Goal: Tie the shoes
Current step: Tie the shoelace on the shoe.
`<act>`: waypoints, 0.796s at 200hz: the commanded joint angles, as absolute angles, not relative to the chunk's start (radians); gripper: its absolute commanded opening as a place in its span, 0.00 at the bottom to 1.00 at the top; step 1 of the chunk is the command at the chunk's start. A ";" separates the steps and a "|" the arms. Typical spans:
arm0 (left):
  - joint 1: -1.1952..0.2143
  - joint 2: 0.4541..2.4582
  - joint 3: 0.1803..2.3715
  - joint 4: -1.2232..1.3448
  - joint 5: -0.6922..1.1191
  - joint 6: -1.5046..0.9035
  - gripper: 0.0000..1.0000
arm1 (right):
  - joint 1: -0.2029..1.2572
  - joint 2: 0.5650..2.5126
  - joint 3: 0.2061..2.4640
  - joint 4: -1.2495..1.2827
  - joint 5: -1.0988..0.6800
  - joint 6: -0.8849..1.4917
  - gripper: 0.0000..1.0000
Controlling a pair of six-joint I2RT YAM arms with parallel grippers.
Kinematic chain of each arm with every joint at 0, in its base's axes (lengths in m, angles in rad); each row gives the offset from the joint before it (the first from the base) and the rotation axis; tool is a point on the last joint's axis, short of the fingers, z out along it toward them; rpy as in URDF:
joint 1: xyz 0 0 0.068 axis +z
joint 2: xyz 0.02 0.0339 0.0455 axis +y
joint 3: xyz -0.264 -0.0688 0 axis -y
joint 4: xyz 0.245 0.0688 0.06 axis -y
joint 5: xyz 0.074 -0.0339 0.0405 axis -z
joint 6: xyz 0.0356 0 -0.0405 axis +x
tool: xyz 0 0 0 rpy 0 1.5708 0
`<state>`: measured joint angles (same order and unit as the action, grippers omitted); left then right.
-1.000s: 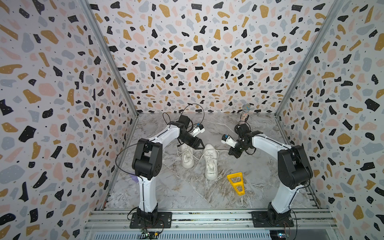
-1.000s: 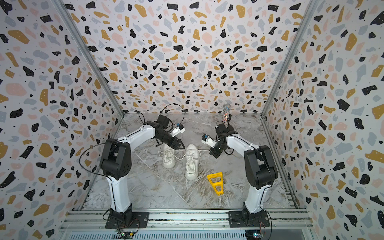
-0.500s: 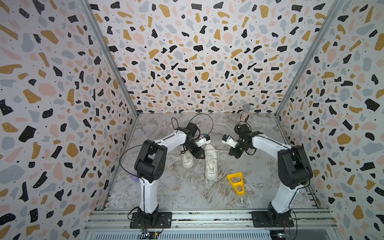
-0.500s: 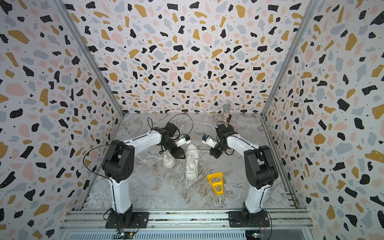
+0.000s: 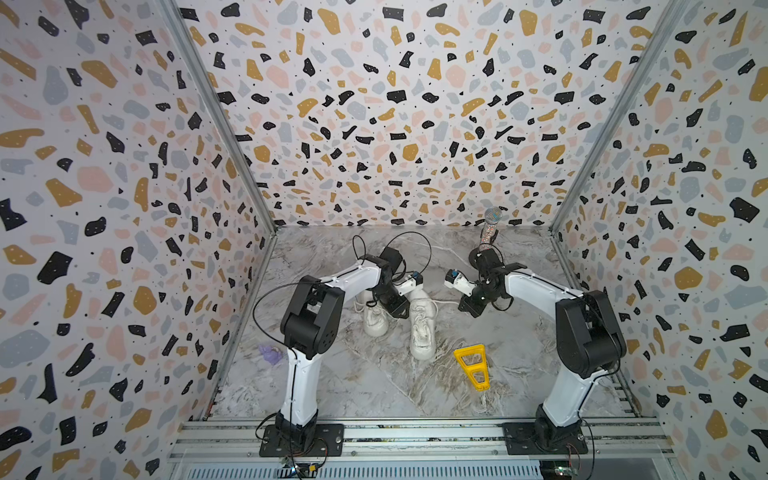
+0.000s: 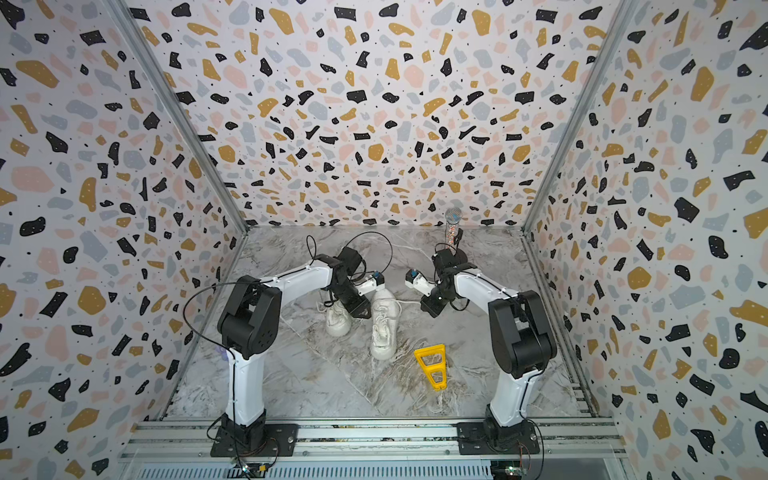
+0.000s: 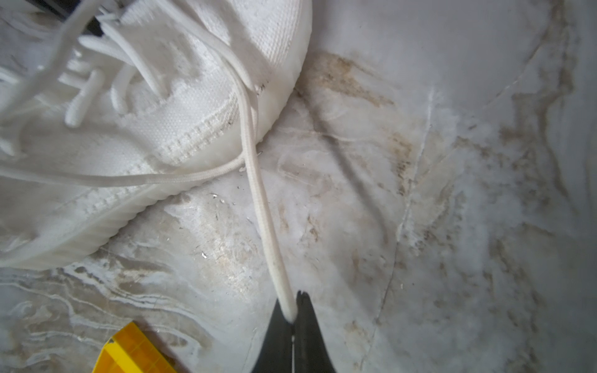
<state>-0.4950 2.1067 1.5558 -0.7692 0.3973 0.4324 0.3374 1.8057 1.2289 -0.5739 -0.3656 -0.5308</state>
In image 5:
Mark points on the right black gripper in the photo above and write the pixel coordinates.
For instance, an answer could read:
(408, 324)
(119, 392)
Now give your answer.
(465, 304)

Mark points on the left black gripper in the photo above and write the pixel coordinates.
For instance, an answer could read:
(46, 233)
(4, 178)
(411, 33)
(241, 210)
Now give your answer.
(399, 307)

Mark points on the white knit sneaker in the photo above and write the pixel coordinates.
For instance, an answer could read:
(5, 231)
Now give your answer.
(423, 313)
(377, 327)

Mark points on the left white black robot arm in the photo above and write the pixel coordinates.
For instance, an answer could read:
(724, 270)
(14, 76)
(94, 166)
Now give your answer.
(310, 326)

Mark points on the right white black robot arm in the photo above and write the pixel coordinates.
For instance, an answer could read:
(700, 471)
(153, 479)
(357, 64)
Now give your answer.
(588, 339)

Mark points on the sprinkle tube on black base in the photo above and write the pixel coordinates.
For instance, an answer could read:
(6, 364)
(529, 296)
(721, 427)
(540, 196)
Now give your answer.
(489, 233)

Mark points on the yellow plastic triangular stand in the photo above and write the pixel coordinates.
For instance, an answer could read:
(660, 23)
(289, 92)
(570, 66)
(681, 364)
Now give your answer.
(474, 364)

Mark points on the purple toy figure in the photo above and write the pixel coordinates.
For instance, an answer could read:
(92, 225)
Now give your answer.
(271, 354)

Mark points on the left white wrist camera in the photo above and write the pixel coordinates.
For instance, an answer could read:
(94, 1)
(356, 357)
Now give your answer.
(412, 282)

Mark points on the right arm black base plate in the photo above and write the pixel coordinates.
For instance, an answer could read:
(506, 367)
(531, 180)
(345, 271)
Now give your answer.
(538, 438)

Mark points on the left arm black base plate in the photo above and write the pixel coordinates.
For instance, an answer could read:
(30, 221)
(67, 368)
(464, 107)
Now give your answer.
(321, 440)

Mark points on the front aluminium rail frame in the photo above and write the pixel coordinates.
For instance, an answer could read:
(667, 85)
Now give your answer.
(496, 448)

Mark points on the right aluminium corner post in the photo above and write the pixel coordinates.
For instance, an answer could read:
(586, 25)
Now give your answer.
(670, 16)

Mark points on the aluminium corner post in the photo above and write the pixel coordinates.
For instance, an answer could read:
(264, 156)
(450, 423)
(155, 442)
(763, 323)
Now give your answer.
(670, 16)
(171, 15)

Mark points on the left aluminium corner post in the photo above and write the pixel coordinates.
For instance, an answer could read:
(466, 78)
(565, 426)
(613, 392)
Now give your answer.
(171, 15)

